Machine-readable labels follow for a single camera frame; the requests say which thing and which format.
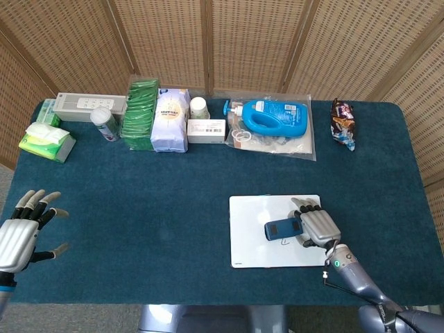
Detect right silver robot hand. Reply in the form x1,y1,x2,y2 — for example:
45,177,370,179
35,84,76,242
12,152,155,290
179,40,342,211
290,196,343,250

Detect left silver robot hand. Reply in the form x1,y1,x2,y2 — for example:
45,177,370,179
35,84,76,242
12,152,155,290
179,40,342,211
0,189,70,273

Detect blue board eraser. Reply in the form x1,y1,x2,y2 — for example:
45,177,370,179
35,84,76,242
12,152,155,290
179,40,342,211
264,218,306,242

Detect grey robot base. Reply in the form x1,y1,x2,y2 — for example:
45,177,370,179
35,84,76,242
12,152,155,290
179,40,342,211
138,304,289,333

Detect white drawing board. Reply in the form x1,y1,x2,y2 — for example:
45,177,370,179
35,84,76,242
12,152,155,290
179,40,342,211
228,194,327,270

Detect clear zip plastic bag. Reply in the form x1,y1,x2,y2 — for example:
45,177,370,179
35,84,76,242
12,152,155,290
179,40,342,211
223,96,317,162

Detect green tissue pack open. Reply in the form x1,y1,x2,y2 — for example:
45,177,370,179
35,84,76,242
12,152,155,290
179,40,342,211
18,121,77,163

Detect dark brown snack bag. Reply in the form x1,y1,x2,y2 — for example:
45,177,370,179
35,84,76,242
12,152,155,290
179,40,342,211
329,98,357,153

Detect blue pump detergent bottle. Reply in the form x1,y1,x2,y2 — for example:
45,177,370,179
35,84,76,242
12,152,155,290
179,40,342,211
223,99,309,135

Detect teal table mat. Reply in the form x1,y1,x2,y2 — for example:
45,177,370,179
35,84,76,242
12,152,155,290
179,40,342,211
5,98,429,307

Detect small green box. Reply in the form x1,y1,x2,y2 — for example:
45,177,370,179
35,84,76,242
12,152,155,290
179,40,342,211
35,99,62,126

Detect long white power strip box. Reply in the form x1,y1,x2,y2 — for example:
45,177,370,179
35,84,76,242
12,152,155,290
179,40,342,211
52,92,128,122

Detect green white canister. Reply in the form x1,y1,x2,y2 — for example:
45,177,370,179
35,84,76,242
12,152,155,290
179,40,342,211
90,106,121,142

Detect small white carton box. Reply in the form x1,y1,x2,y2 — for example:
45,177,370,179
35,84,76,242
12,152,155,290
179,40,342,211
187,119,228,144

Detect white paper cup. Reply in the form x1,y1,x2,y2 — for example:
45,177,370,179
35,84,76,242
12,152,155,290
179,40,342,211
189,96,211,121

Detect green packet stack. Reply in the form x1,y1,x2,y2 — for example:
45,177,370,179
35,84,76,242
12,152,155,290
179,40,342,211
120,74,162,151

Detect lavender paper bag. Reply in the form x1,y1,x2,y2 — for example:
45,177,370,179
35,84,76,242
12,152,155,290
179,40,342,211
150,87,191,153

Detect wicker folding screen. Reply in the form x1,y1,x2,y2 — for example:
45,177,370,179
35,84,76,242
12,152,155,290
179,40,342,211
0,0,444,250

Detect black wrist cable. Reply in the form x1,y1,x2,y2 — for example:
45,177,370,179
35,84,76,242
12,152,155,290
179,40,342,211
321,241,417,333

